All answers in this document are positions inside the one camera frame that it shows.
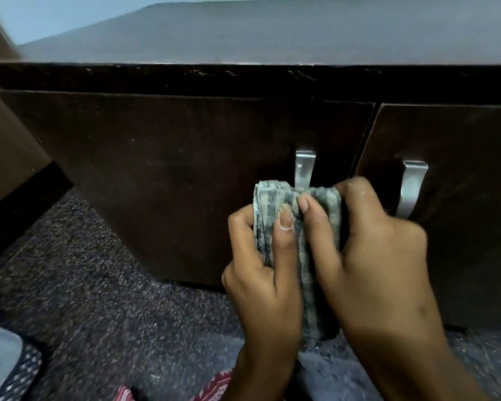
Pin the person's left hand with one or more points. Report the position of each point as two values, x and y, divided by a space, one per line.
259 296

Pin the person's right hand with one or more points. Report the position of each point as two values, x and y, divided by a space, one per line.
380 267

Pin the person's right thumb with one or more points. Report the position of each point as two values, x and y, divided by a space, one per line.
317 233

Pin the person's left thumb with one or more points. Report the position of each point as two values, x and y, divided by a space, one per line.
284 242

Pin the grey striped cloth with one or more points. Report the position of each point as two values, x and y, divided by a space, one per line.
317 296

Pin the person's left forearm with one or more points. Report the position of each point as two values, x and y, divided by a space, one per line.
263 373

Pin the person's right forearm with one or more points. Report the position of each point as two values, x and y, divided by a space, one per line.
417 363

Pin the dark brown cabinet door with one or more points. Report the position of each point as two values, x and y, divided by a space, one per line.
463 246
171 171

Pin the red patterned garment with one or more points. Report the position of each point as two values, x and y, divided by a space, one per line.
208 390

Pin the dark brown wooden cabinet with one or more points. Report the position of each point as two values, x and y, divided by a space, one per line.
233 79

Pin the brown wooden furniture panel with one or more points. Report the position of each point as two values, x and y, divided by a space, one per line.
8 141

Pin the grey dotted fabric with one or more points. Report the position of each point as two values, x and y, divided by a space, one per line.
8 367

